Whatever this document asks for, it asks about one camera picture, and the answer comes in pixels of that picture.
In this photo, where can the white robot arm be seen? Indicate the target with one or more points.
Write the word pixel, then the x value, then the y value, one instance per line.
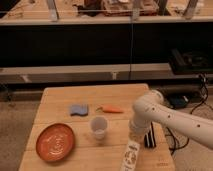
pixel 150 108

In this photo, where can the orange toy carrot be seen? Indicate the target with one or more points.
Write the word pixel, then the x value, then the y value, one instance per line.
pixel 110 109

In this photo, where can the blue sponge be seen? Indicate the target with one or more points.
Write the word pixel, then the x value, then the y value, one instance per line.
pixel 79 110

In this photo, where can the translucent plastic cup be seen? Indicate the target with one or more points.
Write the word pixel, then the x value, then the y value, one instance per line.
pixel 98 126

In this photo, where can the wooden table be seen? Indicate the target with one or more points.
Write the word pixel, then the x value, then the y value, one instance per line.
pixel 88 154

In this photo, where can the black box on shelf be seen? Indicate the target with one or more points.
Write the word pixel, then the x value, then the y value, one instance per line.
pixel 190 63

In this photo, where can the grey metal shelf rail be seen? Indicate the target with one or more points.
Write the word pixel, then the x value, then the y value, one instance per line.
pixel 81 73

